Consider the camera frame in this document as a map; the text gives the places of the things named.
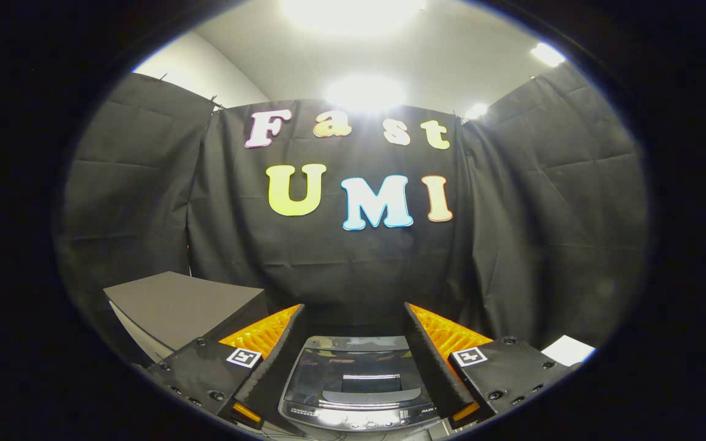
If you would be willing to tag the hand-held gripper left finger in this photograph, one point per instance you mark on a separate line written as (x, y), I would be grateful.
(270, 373)

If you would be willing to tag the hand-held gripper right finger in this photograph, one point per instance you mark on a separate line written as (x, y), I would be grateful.
(436, 373)

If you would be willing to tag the grey washing machine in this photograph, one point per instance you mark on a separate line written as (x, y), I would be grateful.
(359, 419)

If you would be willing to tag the grey box stand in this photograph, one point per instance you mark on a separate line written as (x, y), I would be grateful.
(175, 300)

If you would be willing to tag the white paper sheet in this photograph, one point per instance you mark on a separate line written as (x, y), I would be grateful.
(569, 350)

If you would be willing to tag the black backdrop cloth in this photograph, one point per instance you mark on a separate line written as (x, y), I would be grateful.
(512, 214)

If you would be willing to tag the ceiling light panel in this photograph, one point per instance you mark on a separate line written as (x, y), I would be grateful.
(475, 111)
(365, 93)
(548, 54)
(353, 12)

